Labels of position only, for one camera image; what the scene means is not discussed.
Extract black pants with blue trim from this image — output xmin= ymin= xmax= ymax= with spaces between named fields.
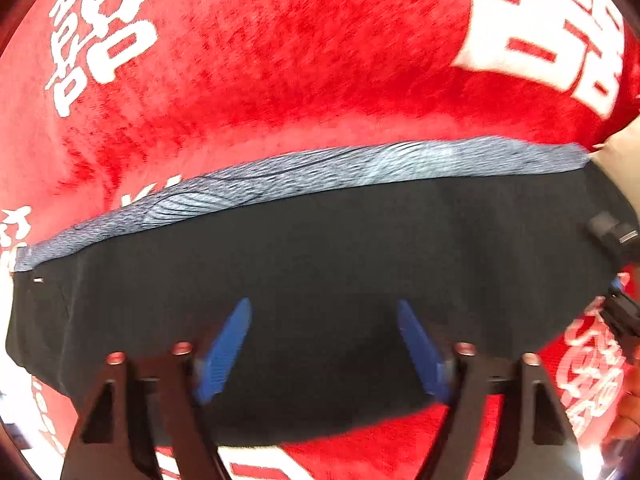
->
xmin=6 ymin=162 xmax=638 ymax=445

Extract red blanket with white characters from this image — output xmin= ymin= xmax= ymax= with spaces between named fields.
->
xmin=1 ymin=0 xmax=639 ymax=479

